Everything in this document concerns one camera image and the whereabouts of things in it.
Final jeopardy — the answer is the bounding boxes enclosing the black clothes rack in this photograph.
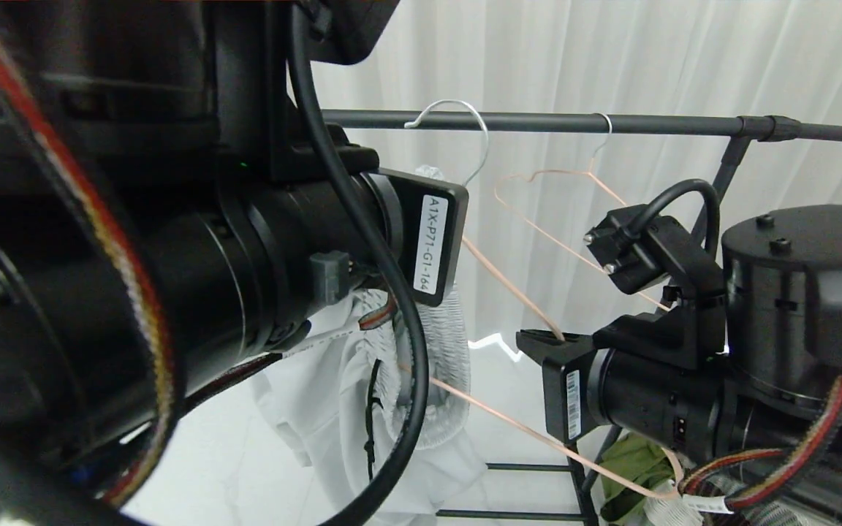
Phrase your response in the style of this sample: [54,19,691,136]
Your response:
[322,108,842,526]

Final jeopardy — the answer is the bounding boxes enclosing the white laundry basket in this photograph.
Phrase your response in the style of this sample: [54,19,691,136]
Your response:
[640,475,831,526]

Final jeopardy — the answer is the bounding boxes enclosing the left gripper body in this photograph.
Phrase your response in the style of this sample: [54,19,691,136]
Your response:
[246,167,470,351]

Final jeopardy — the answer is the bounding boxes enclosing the pale grey shorts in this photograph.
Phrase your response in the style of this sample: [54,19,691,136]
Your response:
[249,164,491,526]

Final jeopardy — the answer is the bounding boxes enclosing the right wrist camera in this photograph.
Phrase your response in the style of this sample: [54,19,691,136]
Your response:
[584,205,729,370]

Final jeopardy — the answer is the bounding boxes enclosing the green garment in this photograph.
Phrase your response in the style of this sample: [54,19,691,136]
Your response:
[600,432,685,523]

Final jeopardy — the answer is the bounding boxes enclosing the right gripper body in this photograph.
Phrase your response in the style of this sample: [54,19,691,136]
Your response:
[542,343,730,461]

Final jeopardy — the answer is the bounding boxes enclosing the white curtain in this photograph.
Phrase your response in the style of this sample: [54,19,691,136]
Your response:
[310,0,842,348]

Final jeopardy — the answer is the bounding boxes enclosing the pink clothes hanger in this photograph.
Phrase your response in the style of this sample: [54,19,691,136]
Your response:
[399,100,685,501]
[494,113,674,315]

